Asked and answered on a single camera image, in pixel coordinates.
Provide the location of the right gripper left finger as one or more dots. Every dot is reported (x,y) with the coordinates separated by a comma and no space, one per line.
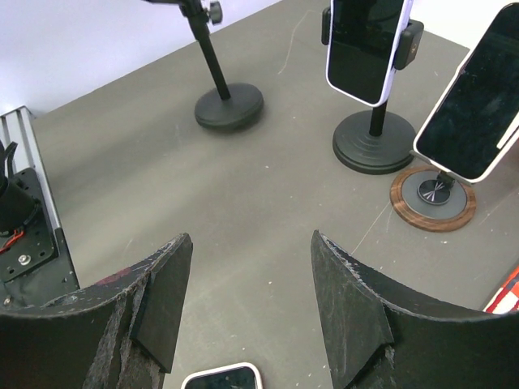
(120,332)

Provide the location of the phone with white case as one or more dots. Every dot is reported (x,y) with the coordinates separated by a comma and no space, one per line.
(475,122)

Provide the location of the patchwork placemat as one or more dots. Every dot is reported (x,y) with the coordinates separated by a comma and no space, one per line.
(506,297)

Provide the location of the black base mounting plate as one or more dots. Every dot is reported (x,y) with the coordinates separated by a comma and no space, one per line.
(38,267)

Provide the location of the black clamp phone stand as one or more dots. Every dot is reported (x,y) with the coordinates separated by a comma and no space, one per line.
(376,141)

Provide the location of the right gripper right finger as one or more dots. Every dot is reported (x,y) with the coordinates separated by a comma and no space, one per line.
(379,333)

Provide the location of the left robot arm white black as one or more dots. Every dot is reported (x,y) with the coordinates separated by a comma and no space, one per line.
(18,207)

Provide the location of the phone with lavender case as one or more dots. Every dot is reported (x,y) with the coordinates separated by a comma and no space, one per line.
(363,39)

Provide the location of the wooden base phone stand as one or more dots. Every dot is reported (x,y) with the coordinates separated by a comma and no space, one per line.
(432,201)

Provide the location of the phone with pink case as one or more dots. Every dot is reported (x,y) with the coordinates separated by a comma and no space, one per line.
(242,375)

